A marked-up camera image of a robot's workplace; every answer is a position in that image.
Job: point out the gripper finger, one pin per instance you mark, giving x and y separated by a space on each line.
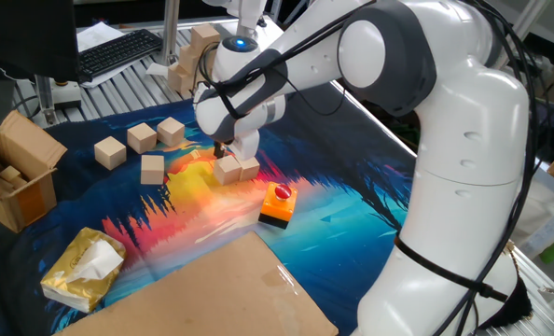
219 150

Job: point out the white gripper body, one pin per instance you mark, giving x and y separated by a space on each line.
246 145

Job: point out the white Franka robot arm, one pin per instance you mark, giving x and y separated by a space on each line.
468 186

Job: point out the orange emergency stop button box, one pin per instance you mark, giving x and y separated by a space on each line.
277 207

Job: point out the colourful forest print mat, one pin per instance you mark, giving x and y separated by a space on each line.
342 242

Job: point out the black keyboard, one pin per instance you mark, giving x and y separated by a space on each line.
118 51

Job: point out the flat brown cardboard sheet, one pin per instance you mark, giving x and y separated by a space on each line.
211 294

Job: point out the white stand base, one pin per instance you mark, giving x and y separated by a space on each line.
67 95

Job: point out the white paper sheets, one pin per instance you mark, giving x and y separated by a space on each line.
95 35

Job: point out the gold tissue pack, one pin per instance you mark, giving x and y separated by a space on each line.
78 275

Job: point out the open cardboard box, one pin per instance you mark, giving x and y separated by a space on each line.
25 186

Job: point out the wooden pieces inside box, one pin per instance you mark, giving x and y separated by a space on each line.
10 173

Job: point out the black monitor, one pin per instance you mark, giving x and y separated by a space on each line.
25 32

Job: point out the black fuzzy bag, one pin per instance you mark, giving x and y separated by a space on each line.
515 303

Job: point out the tall aluminium profile post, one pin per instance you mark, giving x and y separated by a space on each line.
170 28

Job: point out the short aluminium profile post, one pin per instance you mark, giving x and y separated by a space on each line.
46 100

